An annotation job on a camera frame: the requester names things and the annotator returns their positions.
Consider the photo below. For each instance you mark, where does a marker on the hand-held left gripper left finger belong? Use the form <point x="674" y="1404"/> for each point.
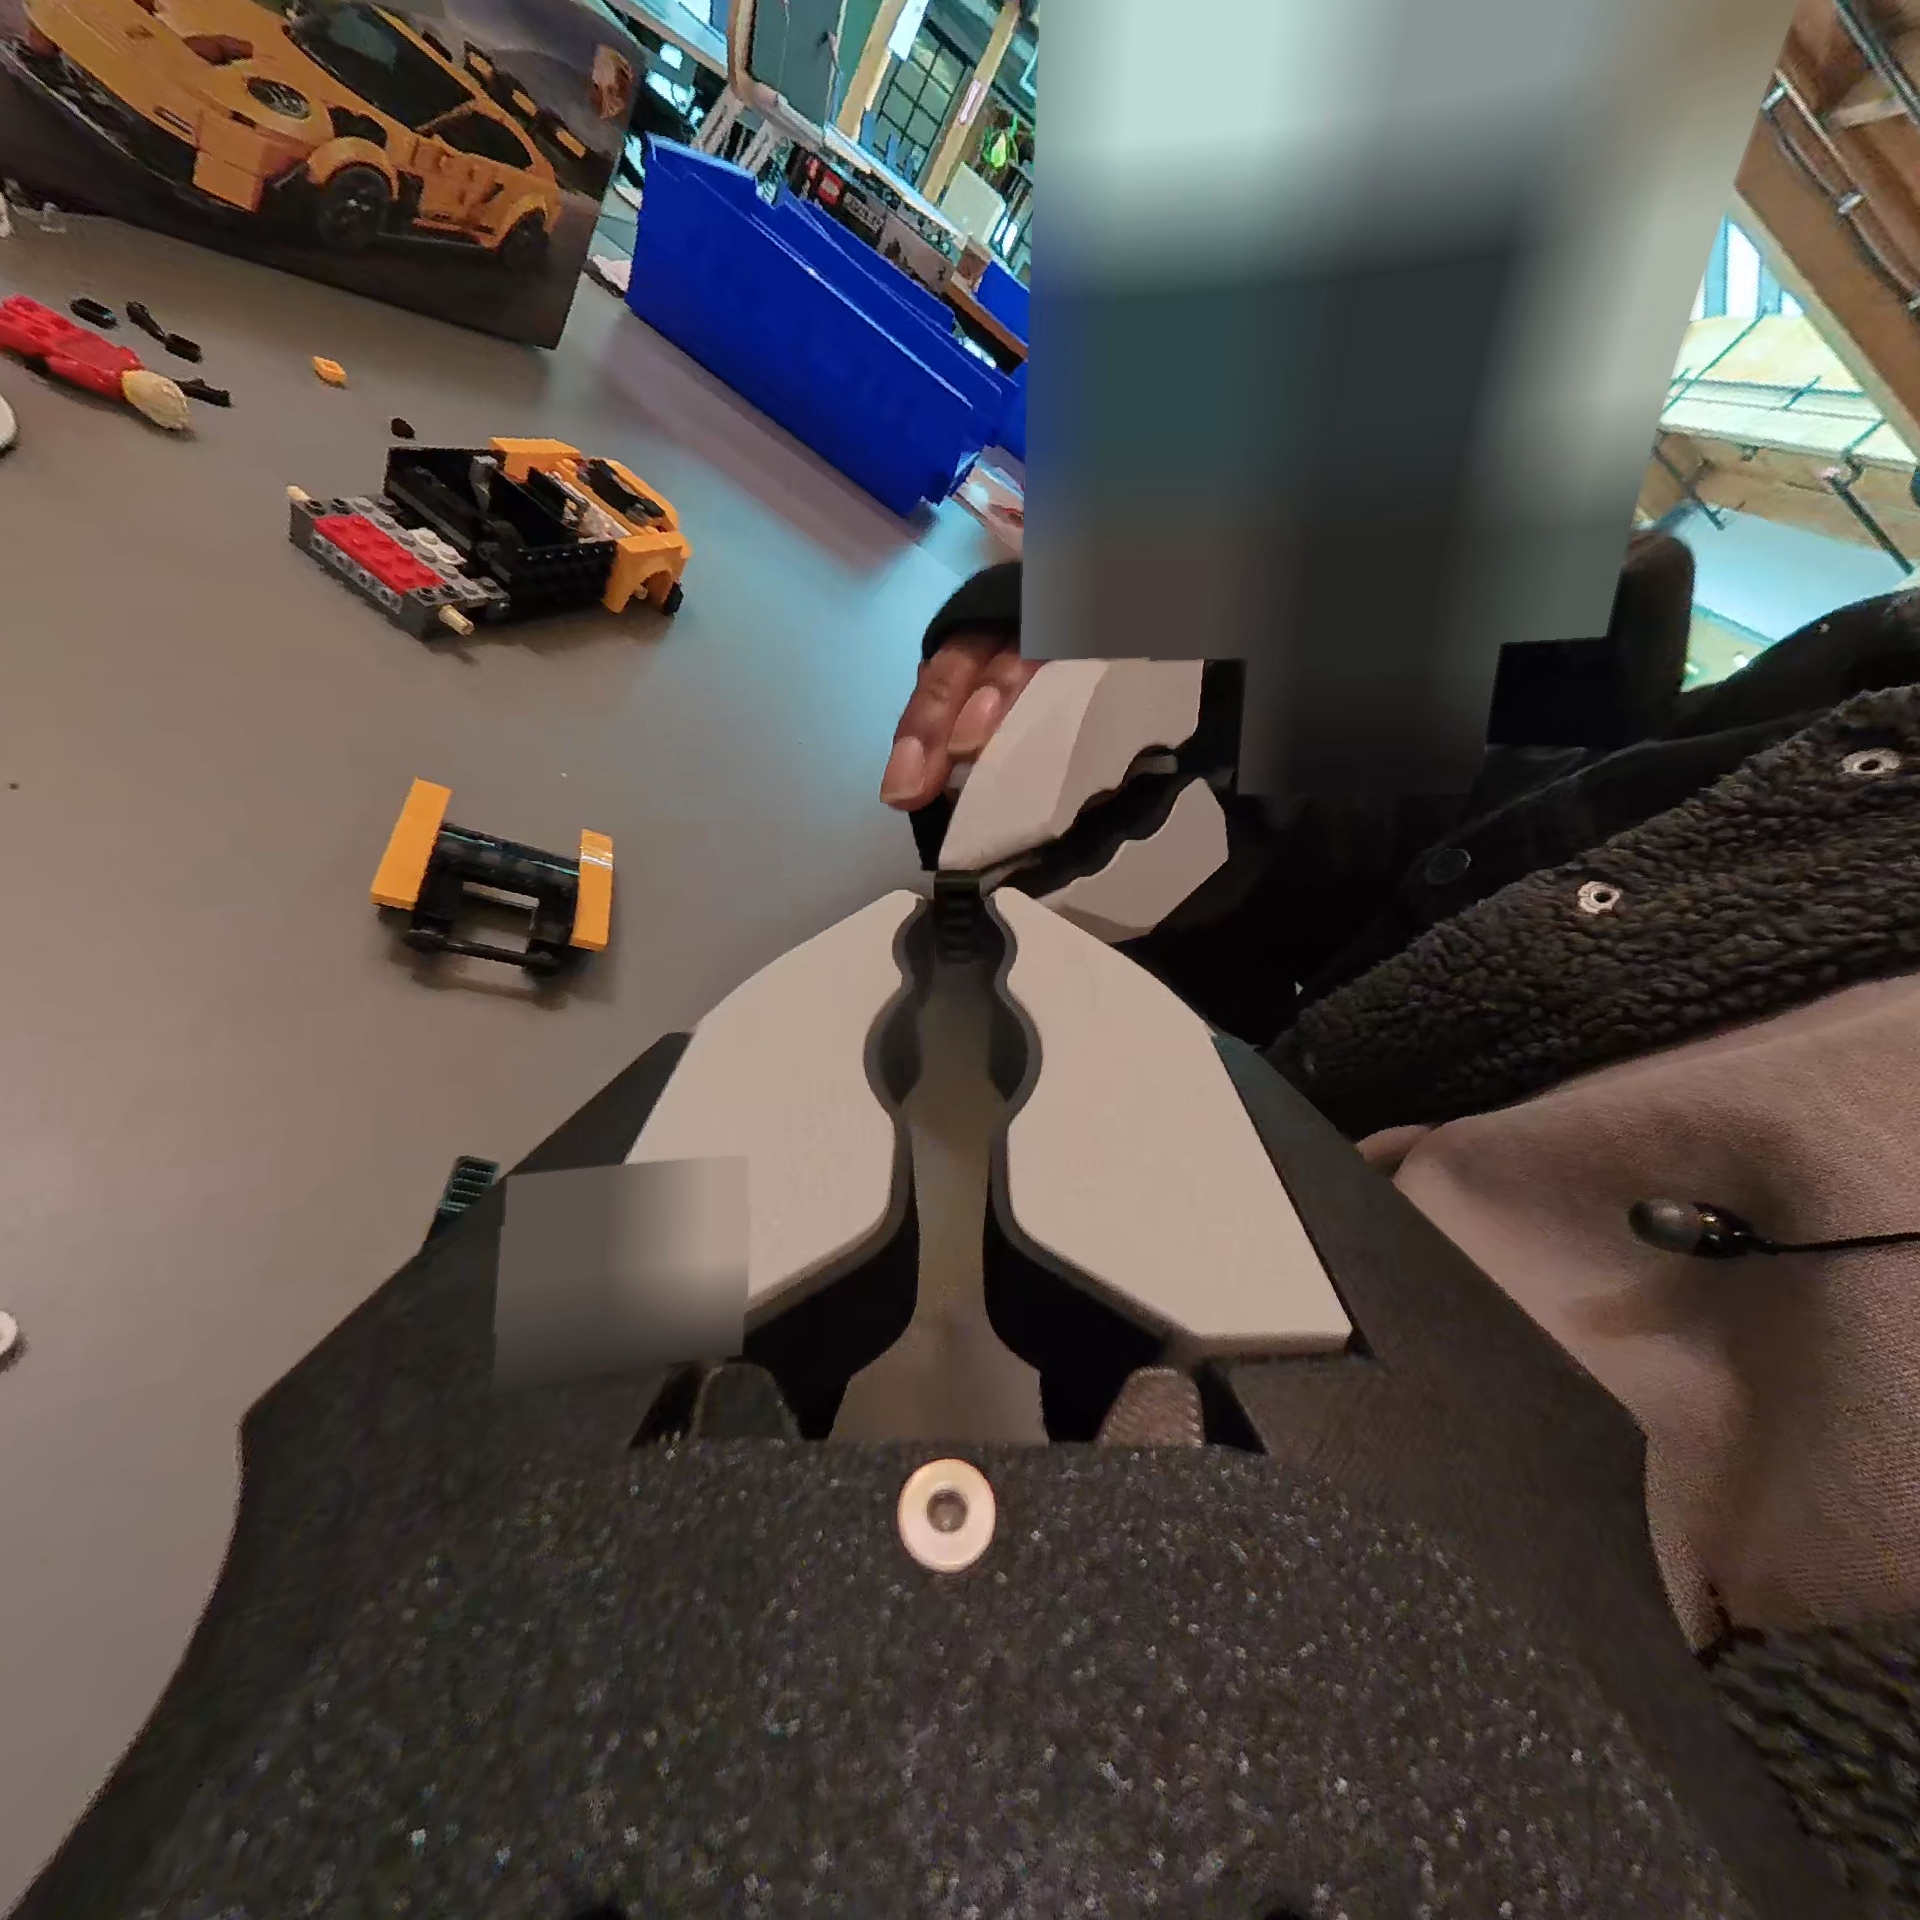
<point x="810" y="1080"/>

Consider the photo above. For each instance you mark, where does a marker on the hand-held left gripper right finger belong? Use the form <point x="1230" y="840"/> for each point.
<point x="1155" y="1184"/>

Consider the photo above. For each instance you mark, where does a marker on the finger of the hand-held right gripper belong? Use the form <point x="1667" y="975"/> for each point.
<point x="1162" y="869"/>
<point x="1051" y="751"/>

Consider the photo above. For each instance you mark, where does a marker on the black lego grille tile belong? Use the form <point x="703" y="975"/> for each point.
<point x="466" y="1195"/>
<point x="961" y="909"/>

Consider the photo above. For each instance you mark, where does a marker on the orange black lego subassembly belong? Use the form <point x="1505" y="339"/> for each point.
<point x="494" y="886"/>

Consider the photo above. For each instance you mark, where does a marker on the lego car chassis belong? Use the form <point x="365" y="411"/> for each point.
<point x="494" y="534"/>

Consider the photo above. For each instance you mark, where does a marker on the dark boxed lego sets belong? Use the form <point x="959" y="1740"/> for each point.
<point x="839" y="188"/>

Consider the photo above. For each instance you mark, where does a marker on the lego set box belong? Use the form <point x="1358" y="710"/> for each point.
<point x="300" y="149"/>

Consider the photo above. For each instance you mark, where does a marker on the person's right hand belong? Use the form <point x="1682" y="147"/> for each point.
<point x="939" y="722"/>

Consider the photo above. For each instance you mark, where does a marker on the black fleece jacket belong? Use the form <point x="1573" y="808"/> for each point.
<point x="1622" y="932"/>

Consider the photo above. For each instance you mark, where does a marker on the blue plastic bin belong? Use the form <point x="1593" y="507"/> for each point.
<point x="780" y="331"/>

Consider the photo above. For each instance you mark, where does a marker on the black earbud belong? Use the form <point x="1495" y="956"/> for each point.
<point x="1682" y="1229"/>

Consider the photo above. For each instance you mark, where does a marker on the beige sweatshirt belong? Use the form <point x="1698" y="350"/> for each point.
<point x="1725" y="1426"/>

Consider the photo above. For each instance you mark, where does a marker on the black leaning panel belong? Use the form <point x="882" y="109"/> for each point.
<point x="810" y="37"/>

